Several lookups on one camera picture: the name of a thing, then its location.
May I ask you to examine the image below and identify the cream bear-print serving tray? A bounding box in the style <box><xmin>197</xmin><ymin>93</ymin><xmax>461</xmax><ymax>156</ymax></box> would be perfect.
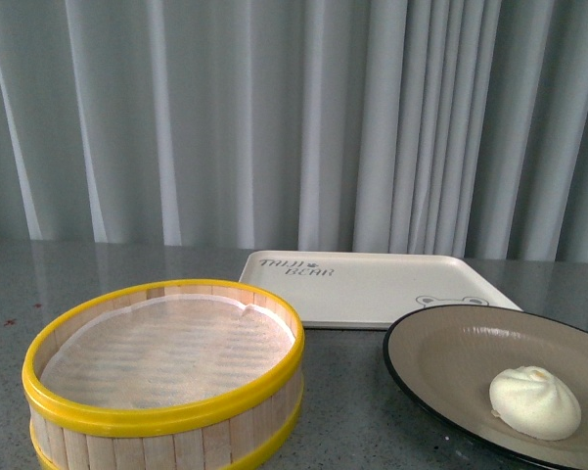
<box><xmin>240</xmin><ymin>251</ymin><xmax>520</xmax><ymax>330</ymax></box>

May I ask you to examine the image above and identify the beige plate with black rim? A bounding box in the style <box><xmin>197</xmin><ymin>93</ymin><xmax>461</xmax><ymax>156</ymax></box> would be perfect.
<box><xmin>383</xmin><ymin>305</ymin><xmax>588</xmax><ymax>469</ymax></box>

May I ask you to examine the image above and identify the white steamed bun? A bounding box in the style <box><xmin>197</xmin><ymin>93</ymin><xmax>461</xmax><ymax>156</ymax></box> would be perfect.
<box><xmin>488</xmin><ymin>366</ymin><xmax>582</xmax><ymax>441</ymax></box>

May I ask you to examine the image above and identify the yellow-rimmed bamboo steamer basket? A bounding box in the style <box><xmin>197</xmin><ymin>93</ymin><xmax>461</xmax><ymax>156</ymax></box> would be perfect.
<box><xmin>23</xmin><ymin>279</ymin><xmax>304</xmax><ymax>469</ymax></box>

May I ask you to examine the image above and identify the grey pleated curtain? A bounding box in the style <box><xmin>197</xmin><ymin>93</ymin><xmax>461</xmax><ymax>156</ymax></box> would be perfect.
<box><xmin>0</xmin><ymin>1</ymin><xmax>588</xmax><ymax>262</ymax></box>

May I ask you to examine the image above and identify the white steamer liner cloth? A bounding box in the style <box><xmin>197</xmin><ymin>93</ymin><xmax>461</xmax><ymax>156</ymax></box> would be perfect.
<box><xmin>40</xmin><ymin>294</ymin><xmax>294</xmax><ymax>409</ymax></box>

